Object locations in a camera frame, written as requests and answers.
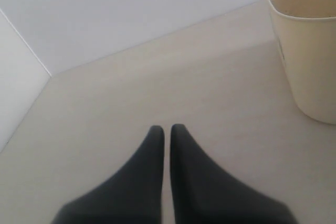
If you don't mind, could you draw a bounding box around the cream plastic bin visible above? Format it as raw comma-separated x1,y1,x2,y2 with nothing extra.
267,0,335,124

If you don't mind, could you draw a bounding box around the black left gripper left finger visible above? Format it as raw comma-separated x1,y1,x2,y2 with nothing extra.
53,125,164,223

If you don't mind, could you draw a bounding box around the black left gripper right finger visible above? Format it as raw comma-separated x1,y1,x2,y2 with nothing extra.
170,124,291,223

